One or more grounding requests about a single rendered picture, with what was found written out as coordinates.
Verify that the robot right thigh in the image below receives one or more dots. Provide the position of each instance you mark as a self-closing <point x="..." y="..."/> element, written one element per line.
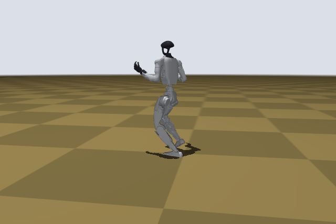
<point x="168" y="109"/>

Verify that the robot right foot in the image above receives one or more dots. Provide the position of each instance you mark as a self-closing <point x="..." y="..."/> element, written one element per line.
<point x="179" y="143"/>

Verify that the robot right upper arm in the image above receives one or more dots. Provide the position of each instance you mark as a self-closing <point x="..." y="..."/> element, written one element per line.
<point x="183" y="77"/>

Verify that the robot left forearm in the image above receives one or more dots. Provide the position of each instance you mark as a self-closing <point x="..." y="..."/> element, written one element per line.
<point x="149" y="77"/>

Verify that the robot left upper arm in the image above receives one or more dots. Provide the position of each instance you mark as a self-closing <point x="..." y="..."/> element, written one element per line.
<point x="158" y="66"/>

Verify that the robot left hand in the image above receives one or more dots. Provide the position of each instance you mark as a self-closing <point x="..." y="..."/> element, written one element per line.
<point x="138" y="68"/>

